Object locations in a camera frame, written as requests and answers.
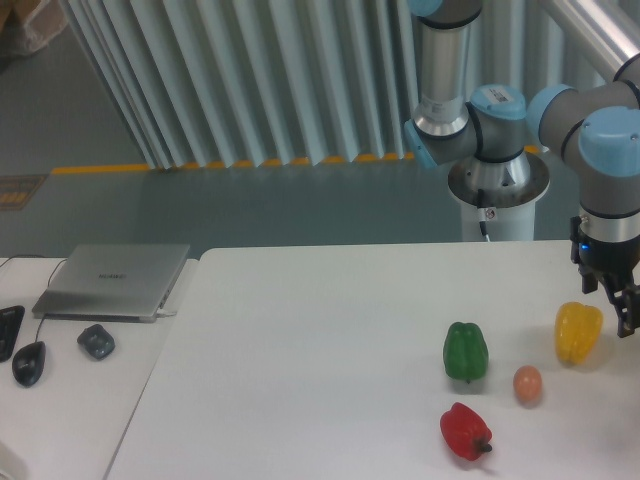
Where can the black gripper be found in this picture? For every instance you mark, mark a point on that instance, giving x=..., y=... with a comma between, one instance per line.
x=606, y=251

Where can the red bell pepper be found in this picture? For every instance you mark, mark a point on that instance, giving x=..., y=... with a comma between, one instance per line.
x=465, y=432

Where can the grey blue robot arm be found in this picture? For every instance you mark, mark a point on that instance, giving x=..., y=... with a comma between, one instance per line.
x=594, y=132

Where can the yellow bell pepper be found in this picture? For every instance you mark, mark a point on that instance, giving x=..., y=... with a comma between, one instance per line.
x=576, y=332

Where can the brown egg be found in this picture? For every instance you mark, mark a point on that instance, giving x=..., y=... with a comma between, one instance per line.
x=527, y=384

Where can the green bell pepper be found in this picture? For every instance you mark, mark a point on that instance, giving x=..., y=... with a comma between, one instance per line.
x=465, y=352

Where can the white corrugated partition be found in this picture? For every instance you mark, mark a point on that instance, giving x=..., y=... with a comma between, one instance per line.
x=255, y=81

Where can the silver laptop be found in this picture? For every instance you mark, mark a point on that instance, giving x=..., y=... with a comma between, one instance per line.
x=118, y=282

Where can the dark grey earbuds case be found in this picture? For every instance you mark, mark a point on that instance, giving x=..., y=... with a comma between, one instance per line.
x=97, y=342

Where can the black computer mouse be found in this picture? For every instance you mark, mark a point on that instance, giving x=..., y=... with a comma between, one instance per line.
x=28, y=364

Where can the black keyboard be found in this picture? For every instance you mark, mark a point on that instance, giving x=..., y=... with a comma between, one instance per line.
x=10, y=324

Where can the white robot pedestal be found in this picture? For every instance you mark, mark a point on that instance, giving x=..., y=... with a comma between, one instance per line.
x=497, y=212

